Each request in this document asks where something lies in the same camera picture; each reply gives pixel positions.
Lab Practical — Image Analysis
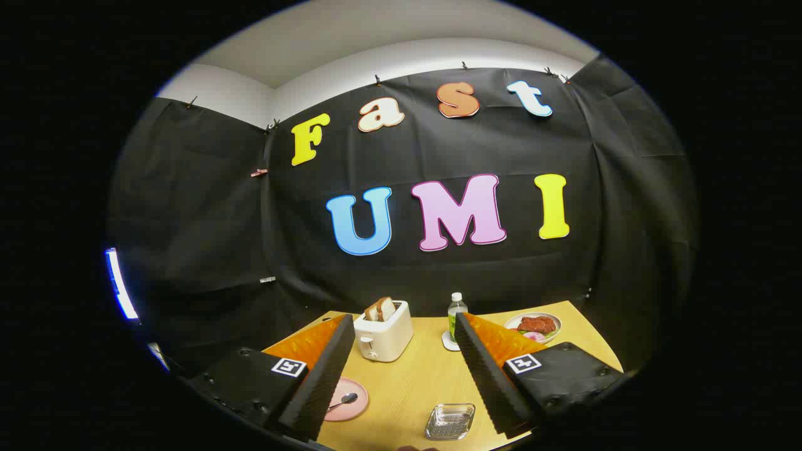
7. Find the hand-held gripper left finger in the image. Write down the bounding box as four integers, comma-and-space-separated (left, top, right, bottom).
188, 313, 357, 442

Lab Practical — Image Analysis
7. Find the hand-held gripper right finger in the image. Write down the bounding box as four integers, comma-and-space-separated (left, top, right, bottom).
454, 312, 627, 439

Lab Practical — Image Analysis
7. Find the pink round plate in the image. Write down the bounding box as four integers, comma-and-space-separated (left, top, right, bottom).
324, 377, 370, 422

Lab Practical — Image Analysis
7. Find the green label drink bottle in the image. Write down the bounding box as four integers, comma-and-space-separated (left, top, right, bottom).
447, 292, 469, 342

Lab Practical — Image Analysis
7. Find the white toaster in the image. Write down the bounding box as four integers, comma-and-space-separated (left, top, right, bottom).
354, 301, 414, 363

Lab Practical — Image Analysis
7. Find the white plate of food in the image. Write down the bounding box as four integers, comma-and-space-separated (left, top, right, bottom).
504, 312, 562, 345

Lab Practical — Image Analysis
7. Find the metal wire basket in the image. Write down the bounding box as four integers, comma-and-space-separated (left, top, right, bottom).
425, 403, 476, 440

